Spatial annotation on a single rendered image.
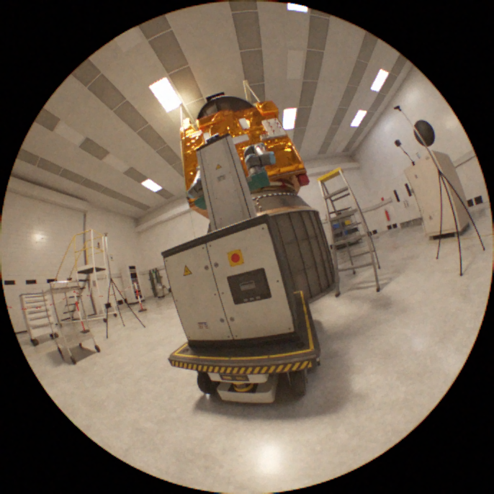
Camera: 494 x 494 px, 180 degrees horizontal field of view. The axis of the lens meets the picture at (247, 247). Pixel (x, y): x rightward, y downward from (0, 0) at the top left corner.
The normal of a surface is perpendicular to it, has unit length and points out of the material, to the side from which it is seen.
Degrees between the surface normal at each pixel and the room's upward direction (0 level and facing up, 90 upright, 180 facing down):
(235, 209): 90
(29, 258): 90
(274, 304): 90
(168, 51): 180
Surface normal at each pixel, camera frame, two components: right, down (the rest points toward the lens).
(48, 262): 0.96, -0.27
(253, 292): -0.28, -0.02
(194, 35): 0.26, 0.96
